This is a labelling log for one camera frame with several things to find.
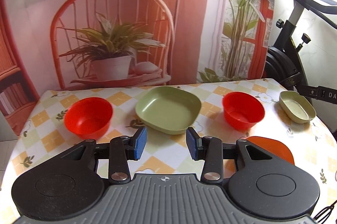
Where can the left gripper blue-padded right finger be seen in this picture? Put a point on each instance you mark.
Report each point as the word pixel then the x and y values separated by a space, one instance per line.
pixel 213 151

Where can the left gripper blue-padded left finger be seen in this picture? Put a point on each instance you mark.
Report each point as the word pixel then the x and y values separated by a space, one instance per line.
pixel 118 151

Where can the red plastic bowl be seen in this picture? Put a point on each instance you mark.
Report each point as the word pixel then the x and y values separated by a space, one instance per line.
pixel 89 118
pixel 241 110

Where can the green square plate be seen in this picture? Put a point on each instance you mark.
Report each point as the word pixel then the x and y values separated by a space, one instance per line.
pixel 168 109

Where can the orange plate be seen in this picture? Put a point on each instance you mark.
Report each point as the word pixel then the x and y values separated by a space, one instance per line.
pixel 276 147

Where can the small green oval dish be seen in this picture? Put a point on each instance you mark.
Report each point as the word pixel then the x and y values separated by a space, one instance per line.
pixel 297 107

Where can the black exercise bike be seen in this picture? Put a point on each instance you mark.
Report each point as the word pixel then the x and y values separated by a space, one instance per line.
pixel 283 62

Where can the printed room backdrop cloth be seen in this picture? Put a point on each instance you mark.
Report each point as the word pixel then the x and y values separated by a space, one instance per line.
pixel 62 44

